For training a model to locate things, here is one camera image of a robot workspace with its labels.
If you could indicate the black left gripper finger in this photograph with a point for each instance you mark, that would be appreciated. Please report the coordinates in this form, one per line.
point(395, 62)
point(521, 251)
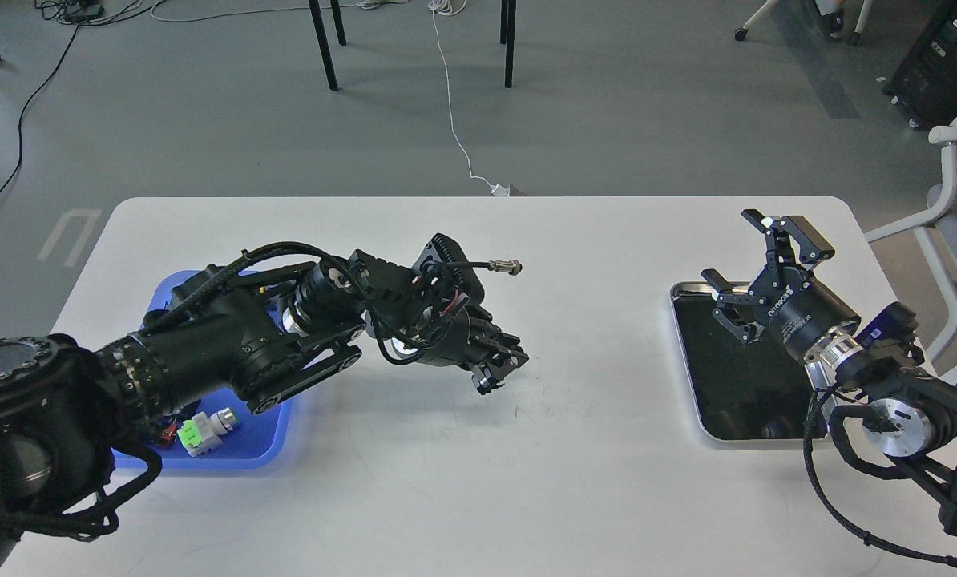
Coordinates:
point(489, 373)
point(501, 349)

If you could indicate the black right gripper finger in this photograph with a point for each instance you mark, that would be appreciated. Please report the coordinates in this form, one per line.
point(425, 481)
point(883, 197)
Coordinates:
point(736, 312)
point(793, 248)

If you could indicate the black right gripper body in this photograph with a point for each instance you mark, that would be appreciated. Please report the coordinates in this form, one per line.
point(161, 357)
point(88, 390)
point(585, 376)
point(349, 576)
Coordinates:
point(798, 309)

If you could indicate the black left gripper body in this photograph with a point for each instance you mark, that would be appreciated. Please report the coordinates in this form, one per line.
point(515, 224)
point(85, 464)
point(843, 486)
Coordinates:
point(470, 340)

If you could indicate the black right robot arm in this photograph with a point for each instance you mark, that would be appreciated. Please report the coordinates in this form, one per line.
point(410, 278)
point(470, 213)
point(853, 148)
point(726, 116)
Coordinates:
point(893, 420)

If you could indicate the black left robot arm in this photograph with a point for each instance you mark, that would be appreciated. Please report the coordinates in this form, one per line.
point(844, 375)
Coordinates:
point(69, 455)

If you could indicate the silver metal tray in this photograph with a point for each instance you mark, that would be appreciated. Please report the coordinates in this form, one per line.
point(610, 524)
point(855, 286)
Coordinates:
point(745, 397)

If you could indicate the blue plastic tray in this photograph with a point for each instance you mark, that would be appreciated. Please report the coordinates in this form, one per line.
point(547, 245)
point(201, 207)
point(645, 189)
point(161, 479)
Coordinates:
point(246, 441)

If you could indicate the black equipment case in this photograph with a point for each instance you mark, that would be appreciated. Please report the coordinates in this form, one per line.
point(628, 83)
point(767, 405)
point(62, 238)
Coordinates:
point(924, 85)

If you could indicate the green white connector part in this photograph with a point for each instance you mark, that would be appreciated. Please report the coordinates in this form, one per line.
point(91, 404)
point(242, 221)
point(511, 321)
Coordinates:
point(203, 433)

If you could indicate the red emergency stop button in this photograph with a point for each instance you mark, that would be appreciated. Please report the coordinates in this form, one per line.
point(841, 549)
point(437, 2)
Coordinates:
point(165, 434)

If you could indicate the black table leg left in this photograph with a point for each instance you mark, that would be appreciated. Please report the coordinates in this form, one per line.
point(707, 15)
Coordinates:
point(322, 39)

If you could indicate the black table leg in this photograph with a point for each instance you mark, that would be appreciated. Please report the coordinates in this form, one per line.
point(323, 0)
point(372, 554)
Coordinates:
point(507, 26)
point(322, 39)

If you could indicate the black table leg right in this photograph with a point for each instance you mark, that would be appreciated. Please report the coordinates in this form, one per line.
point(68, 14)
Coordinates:
point(507, 26)

